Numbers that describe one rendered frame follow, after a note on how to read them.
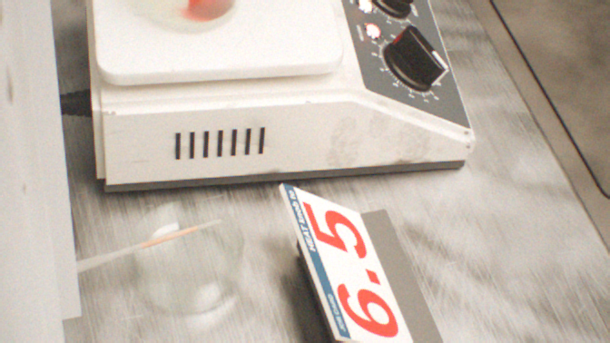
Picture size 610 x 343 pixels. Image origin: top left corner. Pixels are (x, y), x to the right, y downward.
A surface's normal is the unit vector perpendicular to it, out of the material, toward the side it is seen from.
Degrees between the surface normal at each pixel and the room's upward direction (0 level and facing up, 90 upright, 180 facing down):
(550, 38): 0
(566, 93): 0
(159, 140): 90
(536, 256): 0
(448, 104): 30
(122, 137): 90
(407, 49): 66
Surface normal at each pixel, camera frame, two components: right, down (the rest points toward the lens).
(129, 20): 0.08, -0.64
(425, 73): -0.58, 0.22
